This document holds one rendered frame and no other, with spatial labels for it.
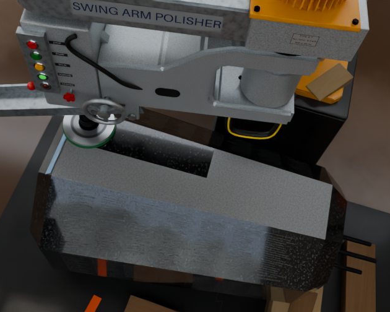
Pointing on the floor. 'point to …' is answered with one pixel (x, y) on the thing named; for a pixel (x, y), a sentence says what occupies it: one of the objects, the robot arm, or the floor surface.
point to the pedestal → (301, 125)
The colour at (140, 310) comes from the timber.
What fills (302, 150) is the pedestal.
